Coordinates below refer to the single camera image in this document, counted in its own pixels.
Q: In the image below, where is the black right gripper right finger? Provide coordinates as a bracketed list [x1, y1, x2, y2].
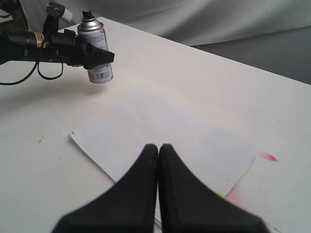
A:
[158, 144, 269, 233]

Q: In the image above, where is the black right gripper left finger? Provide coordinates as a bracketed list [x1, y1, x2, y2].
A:
[53, 144, 158, 233]

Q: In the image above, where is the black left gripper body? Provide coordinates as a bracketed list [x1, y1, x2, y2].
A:
[48, 29, 84, 66]

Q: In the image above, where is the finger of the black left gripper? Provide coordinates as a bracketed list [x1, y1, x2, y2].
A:
[80, 43, 115, 70]

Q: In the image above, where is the white spray paint can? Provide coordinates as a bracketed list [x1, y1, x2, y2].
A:
[77, 10, 113, 84]

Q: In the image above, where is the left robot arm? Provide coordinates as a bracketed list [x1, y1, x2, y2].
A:
[0, 2, 115, 69]

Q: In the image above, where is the stack of white paper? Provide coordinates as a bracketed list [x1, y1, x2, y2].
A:
[70, 91, 257, 196]

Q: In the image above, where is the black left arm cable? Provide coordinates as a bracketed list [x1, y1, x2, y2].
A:
[0, 31, 65, 85]

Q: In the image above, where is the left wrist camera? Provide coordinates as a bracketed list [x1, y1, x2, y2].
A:
[43, 2, 73, 35]

